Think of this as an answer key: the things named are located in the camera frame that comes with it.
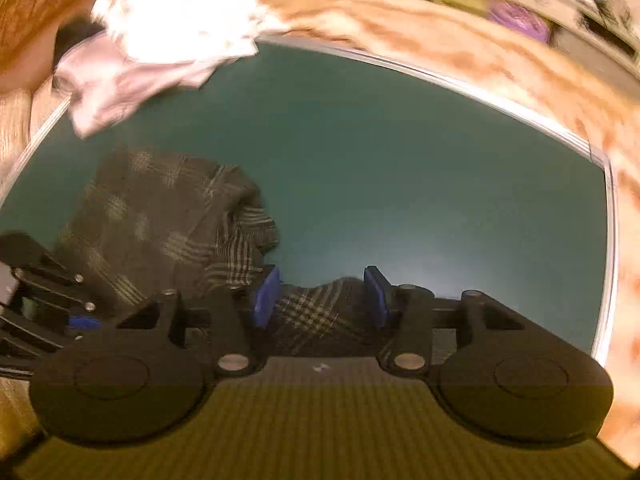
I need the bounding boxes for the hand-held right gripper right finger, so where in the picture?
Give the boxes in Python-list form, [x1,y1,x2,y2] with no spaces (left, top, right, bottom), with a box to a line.
[363,266,526,376]

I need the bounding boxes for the dark plaid shorts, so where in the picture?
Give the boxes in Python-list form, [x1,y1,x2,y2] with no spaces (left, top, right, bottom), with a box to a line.
[52,146,401,361]

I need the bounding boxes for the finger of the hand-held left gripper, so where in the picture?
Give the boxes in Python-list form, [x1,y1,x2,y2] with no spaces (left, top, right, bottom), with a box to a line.
[0,309,103,378]
[0,231,98,313]

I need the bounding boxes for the pale pink garment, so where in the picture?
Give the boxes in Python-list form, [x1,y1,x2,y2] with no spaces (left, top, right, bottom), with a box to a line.
[52,30,236,140]

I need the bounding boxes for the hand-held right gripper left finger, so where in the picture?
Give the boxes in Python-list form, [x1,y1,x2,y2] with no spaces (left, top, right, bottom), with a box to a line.
[117,265,283,378]

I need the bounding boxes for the brown leather sofa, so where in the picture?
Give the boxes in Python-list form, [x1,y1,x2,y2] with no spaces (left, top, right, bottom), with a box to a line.
[0,0,131,93]

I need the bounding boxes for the green board with silver rim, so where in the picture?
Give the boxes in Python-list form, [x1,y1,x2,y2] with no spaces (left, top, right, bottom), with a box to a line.
[0,35,621,361]

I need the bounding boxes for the black garment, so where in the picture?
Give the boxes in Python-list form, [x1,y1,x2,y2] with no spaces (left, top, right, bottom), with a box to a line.
[52,17,106,68]

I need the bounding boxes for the purple round object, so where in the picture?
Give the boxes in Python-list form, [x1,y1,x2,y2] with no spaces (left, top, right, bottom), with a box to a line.
[487,0,551,43]

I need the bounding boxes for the white dotted shirt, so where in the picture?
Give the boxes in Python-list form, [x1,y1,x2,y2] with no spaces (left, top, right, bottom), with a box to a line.
[92,0,291,63]

